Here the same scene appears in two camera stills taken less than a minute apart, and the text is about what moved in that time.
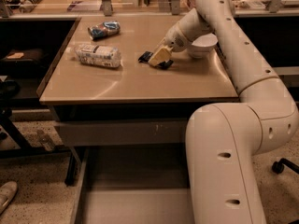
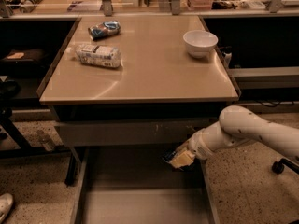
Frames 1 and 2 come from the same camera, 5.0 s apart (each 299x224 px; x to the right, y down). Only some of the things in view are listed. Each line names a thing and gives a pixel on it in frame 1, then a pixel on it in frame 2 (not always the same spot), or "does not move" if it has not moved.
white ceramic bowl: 203,46 does not move
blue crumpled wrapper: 103,30 does not move
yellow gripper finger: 160,45 → 184,147
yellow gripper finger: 162,55 → 183,159
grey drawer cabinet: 121,107 does not move
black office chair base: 277,167 does not move
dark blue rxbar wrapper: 146,56 → 168,156
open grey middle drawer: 134,184 does not move
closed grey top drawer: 123,133 does not move
